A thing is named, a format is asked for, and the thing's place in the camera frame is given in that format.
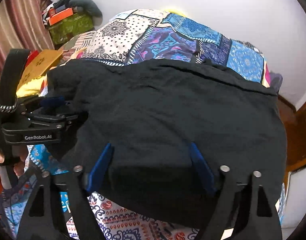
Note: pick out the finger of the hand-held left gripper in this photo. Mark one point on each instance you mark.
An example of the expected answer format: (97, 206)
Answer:
(67, 117)
(52, 102)

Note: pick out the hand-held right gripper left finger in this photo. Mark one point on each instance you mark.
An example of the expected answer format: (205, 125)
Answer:
(100, 165)

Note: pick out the yellow printed cloth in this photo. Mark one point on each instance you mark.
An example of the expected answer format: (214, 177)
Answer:
(40, 65)

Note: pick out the grey cushion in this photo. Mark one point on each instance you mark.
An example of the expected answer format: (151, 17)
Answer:
(89, 5)

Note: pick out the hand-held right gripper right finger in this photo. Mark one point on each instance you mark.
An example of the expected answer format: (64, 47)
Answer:
(200, 165)

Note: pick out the black garment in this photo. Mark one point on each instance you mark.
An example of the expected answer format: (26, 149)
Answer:
(168, 110)

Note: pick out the striped brown curtain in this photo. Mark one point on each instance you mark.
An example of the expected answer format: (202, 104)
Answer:
(15, 17)

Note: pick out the orange box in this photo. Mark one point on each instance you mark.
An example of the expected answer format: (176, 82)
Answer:
(61, 15)

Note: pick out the wooden door frame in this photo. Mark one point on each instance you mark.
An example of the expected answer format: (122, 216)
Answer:
(303, 130)

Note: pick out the patchwork printed bedspread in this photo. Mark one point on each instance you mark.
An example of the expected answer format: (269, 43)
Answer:
(132, 37)

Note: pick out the purple grey backpack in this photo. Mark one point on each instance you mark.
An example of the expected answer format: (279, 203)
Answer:
(277, 81)

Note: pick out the yellow pillow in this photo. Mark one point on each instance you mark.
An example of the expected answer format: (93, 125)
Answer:
(178, 11)

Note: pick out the person's left hand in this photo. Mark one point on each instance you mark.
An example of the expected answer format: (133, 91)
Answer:
(20, 166)

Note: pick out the green patterned box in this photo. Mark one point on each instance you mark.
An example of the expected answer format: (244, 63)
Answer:
(67, 27)

